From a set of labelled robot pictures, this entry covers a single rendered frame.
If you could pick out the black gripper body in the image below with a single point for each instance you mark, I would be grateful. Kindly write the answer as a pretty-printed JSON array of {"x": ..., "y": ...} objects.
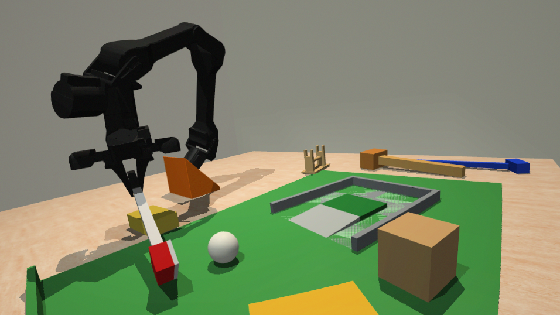
[{"x": 86, "y": 158}]

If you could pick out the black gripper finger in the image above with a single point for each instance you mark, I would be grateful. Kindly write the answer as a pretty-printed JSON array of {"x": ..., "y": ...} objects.
[
  {"x": 119, "y": 169},
  {"x": 141, "y": 166}
]

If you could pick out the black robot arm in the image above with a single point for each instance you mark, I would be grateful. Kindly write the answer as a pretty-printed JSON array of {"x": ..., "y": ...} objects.
[{"x": 96, "y": 92}]

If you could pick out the white golf ball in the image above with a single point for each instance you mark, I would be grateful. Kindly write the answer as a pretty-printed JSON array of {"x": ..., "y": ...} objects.
[{"x": 223, "y": 247}]

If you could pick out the yellow block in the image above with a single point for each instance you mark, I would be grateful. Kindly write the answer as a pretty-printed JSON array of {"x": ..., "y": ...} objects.
[{"x": 165, "y": 219}]

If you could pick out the green mat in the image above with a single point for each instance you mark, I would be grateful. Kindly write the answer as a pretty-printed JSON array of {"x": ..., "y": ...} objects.
[{"x": 279, "y": 258}]

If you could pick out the red putter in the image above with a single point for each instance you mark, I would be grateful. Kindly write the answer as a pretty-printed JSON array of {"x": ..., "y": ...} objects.
[{"x": 163, "y": 257}]

